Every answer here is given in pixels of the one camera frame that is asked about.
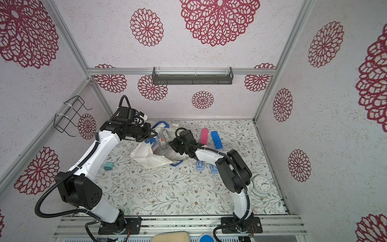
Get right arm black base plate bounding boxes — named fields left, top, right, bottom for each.
left=222, top=215, right=263, bottom=234

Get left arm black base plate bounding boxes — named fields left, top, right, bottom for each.
left=98, top=217, right=142, bottom=235

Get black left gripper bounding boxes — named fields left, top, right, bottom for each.
left=128, top=122, right=159, bottom=143

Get white canvas bag blue handles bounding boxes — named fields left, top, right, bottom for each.
left=131, top=121, right=189, bottom=169

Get clear blue compass set case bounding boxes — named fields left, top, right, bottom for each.
left=196, top=160, right=205, bottom=171

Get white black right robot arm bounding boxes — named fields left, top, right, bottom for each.
left=169, top=138, right=253, bottom=222

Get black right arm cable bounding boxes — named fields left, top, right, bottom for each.
left=174, top=126, right=252, bottom=242

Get small teal eraser block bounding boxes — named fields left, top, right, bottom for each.
left=103, top=162, right=114, bottom=171

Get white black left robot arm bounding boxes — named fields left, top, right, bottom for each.
left=55, top=117, right=155, bottom=226

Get beige cushion at base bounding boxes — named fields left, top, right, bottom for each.
left=151, top=232, right=190, bottom=242

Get pink case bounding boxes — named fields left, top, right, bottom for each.
left=200, top=128, right=209, bottom=146

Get white alarm clock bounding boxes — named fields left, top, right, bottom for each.
left=248, top=173, right=273, bottom=197

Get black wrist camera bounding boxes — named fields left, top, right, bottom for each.
left=118, top=106, right=137, bottom=123
left=179, top=130, right=197, bottom=144

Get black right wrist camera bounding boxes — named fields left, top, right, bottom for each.
left=179, top=130, right=197, bottom=144

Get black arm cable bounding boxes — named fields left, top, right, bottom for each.
left=34, top=140, right=100, bottom=218
left=174, top=126, right=252, bottom=242

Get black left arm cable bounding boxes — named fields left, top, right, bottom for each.
left=34, top=140, right=100, bottom=218

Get black wire wall rack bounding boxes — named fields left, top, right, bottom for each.
left=52, top=95, right=92, bottom=138

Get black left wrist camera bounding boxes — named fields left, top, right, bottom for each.
left=118, top=106, right=137, bottom=123

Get blue round object at base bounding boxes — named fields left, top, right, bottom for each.
left=197, top=234, right=216, bottom=242

